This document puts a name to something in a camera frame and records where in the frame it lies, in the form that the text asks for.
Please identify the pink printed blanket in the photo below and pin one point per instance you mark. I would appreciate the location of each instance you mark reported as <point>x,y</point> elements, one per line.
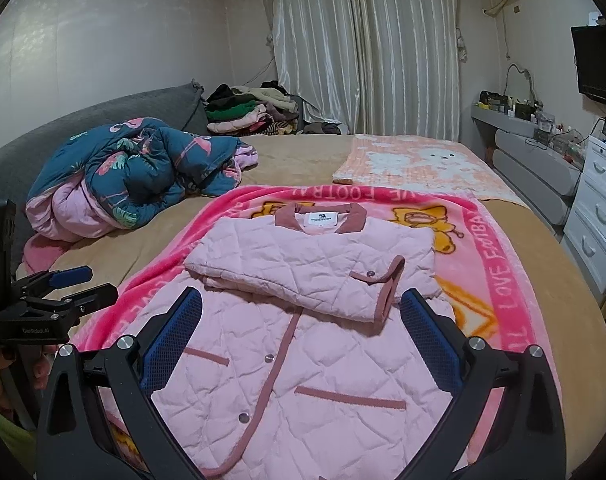
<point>488,280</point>

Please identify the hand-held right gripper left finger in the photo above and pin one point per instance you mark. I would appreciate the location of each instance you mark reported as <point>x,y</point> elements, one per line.
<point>178,325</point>

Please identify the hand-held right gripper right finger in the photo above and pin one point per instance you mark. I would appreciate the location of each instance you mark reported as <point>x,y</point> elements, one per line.
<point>425,325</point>

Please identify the white satin curtain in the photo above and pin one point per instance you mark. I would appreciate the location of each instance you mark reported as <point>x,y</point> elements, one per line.
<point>368,50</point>

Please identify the blue flamingo print quilt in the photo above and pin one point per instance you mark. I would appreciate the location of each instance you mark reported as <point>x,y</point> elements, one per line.
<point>148,170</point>

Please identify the person's left forearm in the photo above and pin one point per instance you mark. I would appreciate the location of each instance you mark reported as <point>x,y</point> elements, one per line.
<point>8,440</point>

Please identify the pink quilted jacket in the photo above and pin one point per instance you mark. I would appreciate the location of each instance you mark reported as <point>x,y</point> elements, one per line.
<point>293,265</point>

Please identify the bed with tan sheet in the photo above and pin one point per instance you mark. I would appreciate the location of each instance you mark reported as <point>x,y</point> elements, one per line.
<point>293,160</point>

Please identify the black flat screen television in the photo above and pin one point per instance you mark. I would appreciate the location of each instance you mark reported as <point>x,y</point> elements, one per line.
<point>600,65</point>

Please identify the grey wall shelf unit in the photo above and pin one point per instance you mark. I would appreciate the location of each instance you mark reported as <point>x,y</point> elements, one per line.
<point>528,165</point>

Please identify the grey padded headboard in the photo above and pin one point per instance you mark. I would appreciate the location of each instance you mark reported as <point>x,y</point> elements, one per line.
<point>58,125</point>

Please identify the white drawer cabinet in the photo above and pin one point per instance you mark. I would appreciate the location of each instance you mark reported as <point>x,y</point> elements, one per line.
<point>595,210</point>

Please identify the pink fleece cloth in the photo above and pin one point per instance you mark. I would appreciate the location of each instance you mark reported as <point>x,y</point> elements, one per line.
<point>40,255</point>

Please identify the person's left hand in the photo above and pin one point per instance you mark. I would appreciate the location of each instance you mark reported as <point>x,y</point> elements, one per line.
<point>42,365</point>

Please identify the clutter of small shelf items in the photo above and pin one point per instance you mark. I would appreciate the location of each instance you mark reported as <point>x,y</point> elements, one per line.
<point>543,125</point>

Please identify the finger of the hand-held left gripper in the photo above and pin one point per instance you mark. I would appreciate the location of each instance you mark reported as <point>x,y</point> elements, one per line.
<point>98,296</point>
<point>73,275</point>

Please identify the peach cartoon print blanket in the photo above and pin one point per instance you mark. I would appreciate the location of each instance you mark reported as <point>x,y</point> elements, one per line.
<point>418,165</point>

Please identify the pile of folded clothes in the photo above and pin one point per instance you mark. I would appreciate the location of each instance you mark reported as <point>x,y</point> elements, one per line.
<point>243,110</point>

